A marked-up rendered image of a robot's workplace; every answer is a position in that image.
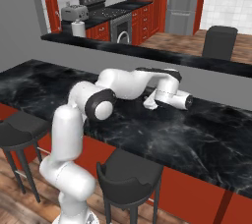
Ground white paper towel roll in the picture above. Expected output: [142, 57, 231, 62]
[71, 19, 87, 38]

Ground silver fridge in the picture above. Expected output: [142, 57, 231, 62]
[164, 0, 203, 36]

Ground red tall cabinet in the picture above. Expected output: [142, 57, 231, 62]
[120, 0, 170, 46]

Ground silver toaster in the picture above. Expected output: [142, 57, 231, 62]
[60, 2, 90, 22]

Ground black and silver stove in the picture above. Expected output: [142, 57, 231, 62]
[78, 0, 134, 45]

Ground red lower cabinets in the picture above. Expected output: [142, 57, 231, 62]
[85, 21, 111, 42]

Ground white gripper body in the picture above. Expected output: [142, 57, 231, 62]
[143, 88, 159, 111]

